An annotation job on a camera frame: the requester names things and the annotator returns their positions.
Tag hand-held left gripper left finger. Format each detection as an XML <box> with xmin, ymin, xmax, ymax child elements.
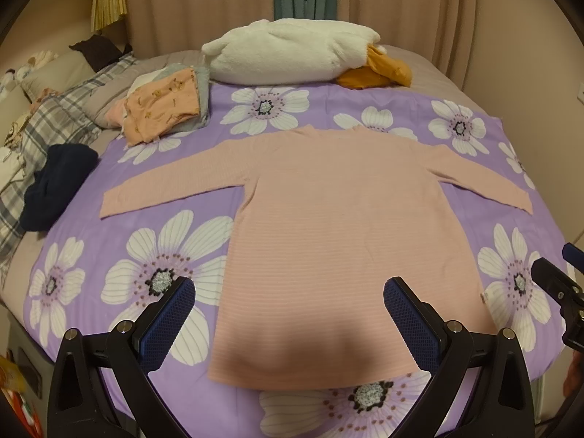
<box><xmin>47</xmin><ymin>276</ymin><xmax>197</xmax><ymax>438</ymax></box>

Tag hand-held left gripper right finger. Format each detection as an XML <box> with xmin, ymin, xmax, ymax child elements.
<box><xmin>383</xmin><ymin>276</ymin><xmax>534</xmax><ymax>438</ymax></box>

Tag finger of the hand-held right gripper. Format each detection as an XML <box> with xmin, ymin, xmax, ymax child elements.
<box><xmin>562</xmin><ymin>243</ymin><xmax>584</xmax><ymax>279</ymax></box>
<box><xmin>530</xmin><ymin>258</ymin><xmax>584</xmax><ymax>352</ymax></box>

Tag pink ribbed sweater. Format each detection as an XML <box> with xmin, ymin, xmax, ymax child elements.
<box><xmin>99</xmin><ymin>127</ymin><xmax>534</xmax><ymax>392</ymax></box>

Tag purple floral blanket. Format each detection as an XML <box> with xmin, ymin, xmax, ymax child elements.
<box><xmin>28</xmin><ymin>83</ymin><xmax>555</xmax><ymax>438</ymax></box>

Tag colourful packet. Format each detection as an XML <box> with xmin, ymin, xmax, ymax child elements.
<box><xmin>0</xmin><ymin>356</ymin><xmax>46</xmax><ymax>438</ymax></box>

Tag navy blue cloth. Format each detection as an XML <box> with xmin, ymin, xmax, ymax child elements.
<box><xmin>20</xmin><ymin>143</ymin><xmax>100</xmax><ymax>233</ymax></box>

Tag peach printed folded garment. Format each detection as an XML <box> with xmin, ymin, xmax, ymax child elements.
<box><xmin>123</xmin><ymin>68</ymin><xmax>201</xmax><ymax>147</ymax></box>

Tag grey folded garment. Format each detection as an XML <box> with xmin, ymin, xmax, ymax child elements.
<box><xmin>150</xmin><ymin>61</ymin><xmax>213</xmax><ymax>133</ymax></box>

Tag grey plaid quilt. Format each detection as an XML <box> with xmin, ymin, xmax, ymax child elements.
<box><xmin>0</xmin><ymin>52</ymin><xmax>138</xmax><ymax>279</ymax></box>

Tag white folded garment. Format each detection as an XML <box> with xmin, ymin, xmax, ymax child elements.
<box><xmin>128</xmin><ymin>70</ymin><xmax>160</xmax><ymax>96</ymax></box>

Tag beige pillow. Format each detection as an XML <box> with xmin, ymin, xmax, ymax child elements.
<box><xmin>20</xmin><ymin>48</ymin><xmax>99</xmax><ymax>101</ymax></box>

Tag dark brown cloth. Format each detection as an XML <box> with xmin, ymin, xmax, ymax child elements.
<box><xmin>68</xmin><ymin>34</ymin><xmax>133</xmax><ymax>71</ymax></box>

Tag small plush toys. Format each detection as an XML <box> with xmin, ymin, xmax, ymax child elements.
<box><xmin>0</xmin><ymin>50</ymin><xmax>60</xmax><ymax>96</ymax></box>

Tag beige curtain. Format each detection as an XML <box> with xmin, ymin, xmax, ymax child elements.
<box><xmin>119</xmin><ymin>0</ymin><xmax>279</xmax><ymax>55</ymax></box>
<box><xmin>335</xmin><ymin>0</ymin><xmax>484</xmax><ymax>92</ymax></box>

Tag yellow striped hanging cloth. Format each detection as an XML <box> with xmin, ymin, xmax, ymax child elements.
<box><xmin>90</xmin><ymin>0</ymin><xmax>128</xmax><ymax>32</ymax></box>

